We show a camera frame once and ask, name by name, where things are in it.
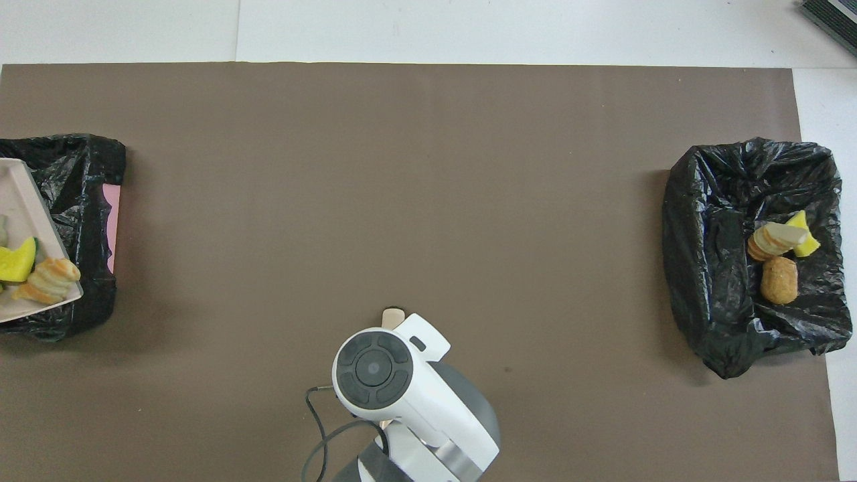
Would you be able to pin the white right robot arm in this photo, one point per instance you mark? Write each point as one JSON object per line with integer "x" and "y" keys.
{"x": 428, "y": 408}

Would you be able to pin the brown paper table mat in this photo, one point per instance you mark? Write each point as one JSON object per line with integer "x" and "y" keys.
{"x": 402, "y": 201}

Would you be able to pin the dark ribbed box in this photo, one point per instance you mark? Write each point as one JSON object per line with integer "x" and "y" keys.
{"x": 833, "y": 15}

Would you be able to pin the beige hand brush black bristles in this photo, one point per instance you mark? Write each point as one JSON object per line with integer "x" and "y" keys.
{"x": 393, "y": 316}

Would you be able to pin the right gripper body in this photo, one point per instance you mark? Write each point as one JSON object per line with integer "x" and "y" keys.
{"x": 425, "y": 338}

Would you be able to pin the pale croissant toy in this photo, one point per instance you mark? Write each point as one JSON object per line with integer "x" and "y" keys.
{"x": 773, "y": 241}

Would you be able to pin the orange striped croissant toy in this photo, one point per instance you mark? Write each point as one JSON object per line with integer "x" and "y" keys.
{"x": 50, "y": 281}

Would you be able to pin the brown bread roll toy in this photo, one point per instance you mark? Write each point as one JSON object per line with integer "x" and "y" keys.
{"x": 780, "y": 281}

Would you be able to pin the beige plastic dustpan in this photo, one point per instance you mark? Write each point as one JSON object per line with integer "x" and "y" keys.
{"x": 27, "y": 201}

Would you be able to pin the black bag lined pink bin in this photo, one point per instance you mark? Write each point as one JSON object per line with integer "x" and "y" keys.
{"x": 87, "y": 201}

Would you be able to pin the yellow sponge piece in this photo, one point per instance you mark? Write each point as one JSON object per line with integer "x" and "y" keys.
{"x": 807, "y": 244}
{"x": 13, "y": 264}

